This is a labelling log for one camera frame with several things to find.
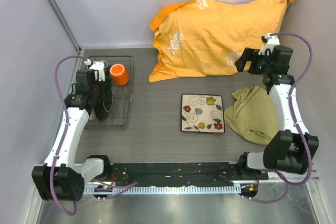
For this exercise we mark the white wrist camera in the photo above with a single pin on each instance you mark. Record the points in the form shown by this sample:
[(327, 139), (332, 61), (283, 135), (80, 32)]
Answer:
[(98, 67), (270, 41)]

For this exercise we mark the black rimmed round plate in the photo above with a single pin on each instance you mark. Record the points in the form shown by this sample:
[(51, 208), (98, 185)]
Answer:
[(100, 112)]

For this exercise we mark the white cable duct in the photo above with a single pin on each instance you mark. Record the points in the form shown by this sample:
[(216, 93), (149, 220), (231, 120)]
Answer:
[(235, 189)]

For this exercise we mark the square floral plate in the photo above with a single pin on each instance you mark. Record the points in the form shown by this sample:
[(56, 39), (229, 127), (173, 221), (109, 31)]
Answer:
[(202, 113)]

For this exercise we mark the orange cup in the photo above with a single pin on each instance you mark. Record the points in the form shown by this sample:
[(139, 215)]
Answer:
[(119, 74)]

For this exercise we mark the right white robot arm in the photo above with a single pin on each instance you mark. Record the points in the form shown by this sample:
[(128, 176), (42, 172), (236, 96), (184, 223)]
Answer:
[(292, 148)]

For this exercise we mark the olive green cloth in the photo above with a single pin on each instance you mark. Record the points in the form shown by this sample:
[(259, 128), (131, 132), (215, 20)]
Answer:
[(252, 116)]

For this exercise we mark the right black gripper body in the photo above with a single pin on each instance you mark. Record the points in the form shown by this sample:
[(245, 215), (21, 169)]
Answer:
[(261, 64)]

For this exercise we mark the orange pillowcase cloth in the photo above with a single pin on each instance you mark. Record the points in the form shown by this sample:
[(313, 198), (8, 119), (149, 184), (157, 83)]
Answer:
[(203, 38)]

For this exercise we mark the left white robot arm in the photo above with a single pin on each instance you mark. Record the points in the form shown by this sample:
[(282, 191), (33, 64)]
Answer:
[(59, 175)]

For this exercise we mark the black wire dish rack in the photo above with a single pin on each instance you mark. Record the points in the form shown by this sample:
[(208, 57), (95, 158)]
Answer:
[(122, 96)]

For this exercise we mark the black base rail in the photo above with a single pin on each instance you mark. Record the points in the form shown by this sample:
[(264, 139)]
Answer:
[(209, 174)]

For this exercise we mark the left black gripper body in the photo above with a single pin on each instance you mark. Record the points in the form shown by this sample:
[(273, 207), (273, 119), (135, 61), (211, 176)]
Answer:
[(98, 89)]

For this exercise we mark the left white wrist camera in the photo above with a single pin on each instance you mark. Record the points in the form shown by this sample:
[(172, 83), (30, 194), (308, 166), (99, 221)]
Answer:
[(98, 67)]

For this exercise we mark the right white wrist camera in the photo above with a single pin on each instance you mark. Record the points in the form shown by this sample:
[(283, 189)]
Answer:
[(270, 41)]

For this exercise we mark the blue cup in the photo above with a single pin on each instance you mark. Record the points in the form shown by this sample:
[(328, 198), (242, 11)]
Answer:
[(106, 66)]

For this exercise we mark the white round plate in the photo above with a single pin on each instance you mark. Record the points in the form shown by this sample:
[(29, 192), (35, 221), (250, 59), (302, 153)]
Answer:
[(92, 116)]

